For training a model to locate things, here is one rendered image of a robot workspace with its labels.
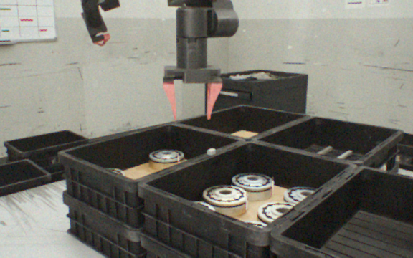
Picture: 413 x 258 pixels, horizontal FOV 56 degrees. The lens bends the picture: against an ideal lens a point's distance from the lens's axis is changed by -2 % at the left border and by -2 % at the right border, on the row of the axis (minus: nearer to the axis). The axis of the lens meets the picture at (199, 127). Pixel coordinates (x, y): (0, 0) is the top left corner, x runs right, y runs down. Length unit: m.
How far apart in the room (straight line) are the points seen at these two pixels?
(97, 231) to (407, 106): 3.59
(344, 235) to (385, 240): 0.08
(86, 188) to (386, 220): 0.67
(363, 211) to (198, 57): 0.51
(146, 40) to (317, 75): 1.94
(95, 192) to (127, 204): 0.11
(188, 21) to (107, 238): 0.52
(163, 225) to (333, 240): 0.33
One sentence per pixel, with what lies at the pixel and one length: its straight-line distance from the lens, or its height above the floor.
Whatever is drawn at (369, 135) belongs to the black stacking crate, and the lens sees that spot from 1.33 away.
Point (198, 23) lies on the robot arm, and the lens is 0.71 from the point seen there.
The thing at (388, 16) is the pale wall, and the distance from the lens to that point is 4.23.
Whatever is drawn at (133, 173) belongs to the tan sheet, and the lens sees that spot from 1.11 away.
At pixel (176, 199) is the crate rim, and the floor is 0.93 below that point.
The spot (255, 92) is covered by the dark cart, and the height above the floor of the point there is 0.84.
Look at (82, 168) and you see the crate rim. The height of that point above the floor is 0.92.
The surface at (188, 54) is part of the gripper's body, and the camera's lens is 0.71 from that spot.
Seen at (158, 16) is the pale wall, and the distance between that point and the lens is 4.57.
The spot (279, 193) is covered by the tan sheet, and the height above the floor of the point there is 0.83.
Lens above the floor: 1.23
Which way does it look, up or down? 15 degrees down
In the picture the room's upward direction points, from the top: straight up
